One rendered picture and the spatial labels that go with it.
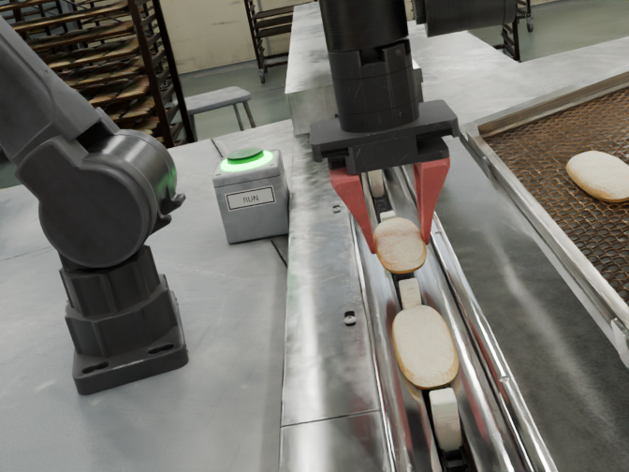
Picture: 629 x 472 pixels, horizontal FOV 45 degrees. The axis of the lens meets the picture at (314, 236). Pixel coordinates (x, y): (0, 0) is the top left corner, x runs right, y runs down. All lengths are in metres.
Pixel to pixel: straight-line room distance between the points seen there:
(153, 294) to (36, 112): 0.16
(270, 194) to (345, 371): 0.35
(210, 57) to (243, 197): 6.90
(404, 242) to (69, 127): 0.25
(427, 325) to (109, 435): 0.23
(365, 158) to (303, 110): 0.49
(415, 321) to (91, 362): 0.25
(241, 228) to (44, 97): 0.30
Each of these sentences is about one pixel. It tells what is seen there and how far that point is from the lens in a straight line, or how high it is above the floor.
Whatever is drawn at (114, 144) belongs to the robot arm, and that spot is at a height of 0.99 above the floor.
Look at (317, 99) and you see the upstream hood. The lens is 1.02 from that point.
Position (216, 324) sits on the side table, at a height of 0.82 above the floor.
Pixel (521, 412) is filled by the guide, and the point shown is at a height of 0.86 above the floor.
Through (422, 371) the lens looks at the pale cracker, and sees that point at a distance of 0.46.
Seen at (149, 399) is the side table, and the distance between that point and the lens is 0.58.
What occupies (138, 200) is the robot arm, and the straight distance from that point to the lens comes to 0.55.
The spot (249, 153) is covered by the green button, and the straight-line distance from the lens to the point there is 0.81.
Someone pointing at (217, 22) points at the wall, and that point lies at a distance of 7.63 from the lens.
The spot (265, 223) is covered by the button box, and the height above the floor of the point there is 0.84.
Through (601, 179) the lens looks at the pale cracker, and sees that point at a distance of 0.58.
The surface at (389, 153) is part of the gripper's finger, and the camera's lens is 0.53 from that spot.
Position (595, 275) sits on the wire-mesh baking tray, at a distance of 0.48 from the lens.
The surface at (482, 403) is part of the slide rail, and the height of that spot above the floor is 0.85.
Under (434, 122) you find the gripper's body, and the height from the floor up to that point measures 0.97.
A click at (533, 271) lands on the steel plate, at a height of 0.82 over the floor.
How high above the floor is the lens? 1.11
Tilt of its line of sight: 21 degrees down
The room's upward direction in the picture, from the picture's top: 11 degrees counter-clockwise
